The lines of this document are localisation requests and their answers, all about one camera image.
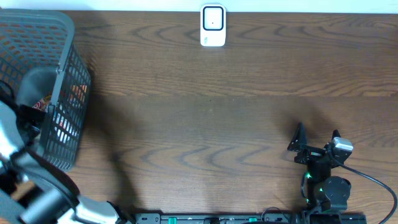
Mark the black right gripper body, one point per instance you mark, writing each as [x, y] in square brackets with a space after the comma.
[310, 155]

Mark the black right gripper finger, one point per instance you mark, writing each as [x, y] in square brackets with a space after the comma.
[335, 134]
[299, 140]

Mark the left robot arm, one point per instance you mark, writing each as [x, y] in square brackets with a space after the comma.
[32, 189]

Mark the orange snack packet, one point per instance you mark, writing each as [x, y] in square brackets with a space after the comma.
[78, 94]

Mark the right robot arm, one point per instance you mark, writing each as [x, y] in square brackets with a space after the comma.
[324, 192]

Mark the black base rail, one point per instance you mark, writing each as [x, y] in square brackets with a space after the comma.
[267, 218]

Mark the red chocolate bar wrapper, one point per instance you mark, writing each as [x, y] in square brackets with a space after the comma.
[43, 103]

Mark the dark grey plastic basket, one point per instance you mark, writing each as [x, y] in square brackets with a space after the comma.
[38, 58]

